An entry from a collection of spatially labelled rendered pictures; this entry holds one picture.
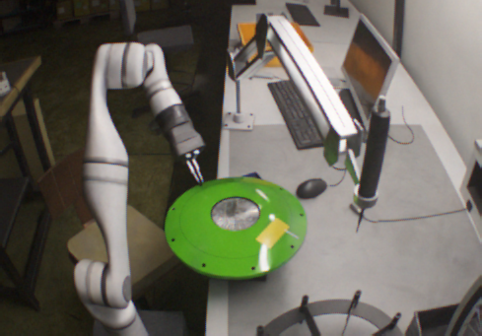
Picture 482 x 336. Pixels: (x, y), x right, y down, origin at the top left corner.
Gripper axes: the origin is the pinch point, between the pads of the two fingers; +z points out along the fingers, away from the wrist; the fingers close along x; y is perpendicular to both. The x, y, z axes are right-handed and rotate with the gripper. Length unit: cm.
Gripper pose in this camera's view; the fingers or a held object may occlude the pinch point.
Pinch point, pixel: (200, 181)
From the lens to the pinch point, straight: 104.1
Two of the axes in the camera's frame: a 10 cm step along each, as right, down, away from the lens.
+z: 4.7, 8.5, -2.2
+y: 2.8, -3.8, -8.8
